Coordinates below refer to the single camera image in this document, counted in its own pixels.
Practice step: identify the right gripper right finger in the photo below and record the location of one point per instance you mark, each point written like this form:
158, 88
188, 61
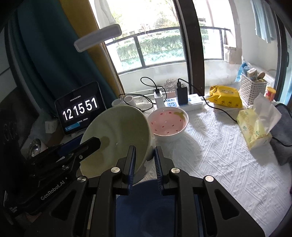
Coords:
166, 172

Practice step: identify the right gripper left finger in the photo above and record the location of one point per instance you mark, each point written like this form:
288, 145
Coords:
127, 171

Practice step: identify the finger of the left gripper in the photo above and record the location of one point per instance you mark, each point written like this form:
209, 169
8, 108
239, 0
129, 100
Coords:
84, 149
73, 142

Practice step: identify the cream green bowl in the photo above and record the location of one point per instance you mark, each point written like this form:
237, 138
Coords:
118, 128

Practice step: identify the pink strawberry bowl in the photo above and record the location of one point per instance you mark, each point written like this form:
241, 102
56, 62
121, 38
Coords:
168, 123

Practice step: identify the large blue bowl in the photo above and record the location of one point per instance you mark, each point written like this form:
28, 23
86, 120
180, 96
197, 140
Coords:
145, 212

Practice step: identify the stacked steel pastel bowls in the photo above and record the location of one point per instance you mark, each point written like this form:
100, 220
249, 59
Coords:
37, 146

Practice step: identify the small white box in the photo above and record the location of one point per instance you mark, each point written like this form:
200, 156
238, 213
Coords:
51, 126

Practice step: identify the tablet showing clock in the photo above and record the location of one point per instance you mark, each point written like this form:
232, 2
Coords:
77, 109

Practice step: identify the white textured tablecloth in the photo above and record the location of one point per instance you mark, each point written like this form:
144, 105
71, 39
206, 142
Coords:
212, 144

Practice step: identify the white phone charger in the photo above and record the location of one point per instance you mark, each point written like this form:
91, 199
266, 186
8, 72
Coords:
158, 96

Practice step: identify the white power strip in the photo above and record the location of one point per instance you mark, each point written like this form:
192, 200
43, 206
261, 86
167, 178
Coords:
194, 103

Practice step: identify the black power adapter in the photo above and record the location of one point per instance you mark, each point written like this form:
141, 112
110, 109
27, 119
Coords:
181, 93

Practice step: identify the yellow wet wipes pack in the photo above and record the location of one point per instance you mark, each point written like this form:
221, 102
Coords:
225, 96

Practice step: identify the yellow tissue pack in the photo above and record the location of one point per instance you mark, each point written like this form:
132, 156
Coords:
256, 122

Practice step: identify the white desk lamp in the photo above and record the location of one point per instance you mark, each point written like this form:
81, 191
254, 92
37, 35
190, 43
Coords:
97, 37

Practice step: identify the white woven basket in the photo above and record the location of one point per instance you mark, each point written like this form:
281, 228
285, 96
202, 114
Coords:
249, 89

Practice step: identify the grey folded cloth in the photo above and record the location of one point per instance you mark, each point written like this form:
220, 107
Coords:
281, 136

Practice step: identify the orange lidded jar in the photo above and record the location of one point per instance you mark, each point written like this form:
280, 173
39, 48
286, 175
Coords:
270, 93

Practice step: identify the hanging light blue towel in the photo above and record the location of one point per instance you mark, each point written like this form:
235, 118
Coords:
264, 21

